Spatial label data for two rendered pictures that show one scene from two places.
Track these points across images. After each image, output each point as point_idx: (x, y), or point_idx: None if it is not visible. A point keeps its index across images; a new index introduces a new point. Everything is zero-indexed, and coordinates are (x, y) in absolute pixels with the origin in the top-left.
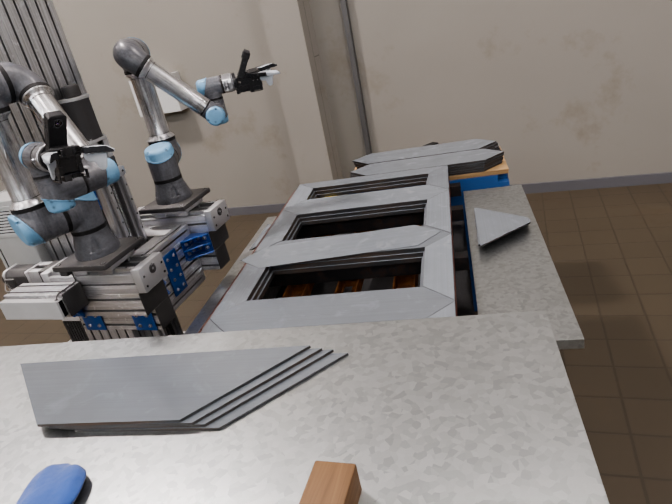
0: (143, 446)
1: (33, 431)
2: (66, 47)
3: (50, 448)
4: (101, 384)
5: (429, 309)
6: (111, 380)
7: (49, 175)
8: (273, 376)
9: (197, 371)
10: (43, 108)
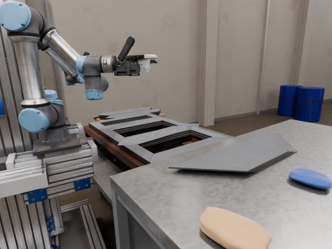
0: (290, 162)
1: (240, 178)
2: None
3: (263, 177)
4: (234, 156)
5: None
6: (234, 154)
7: (100, 75)
8: (278, 138)
9: (257, 143)
10: (64, 42)
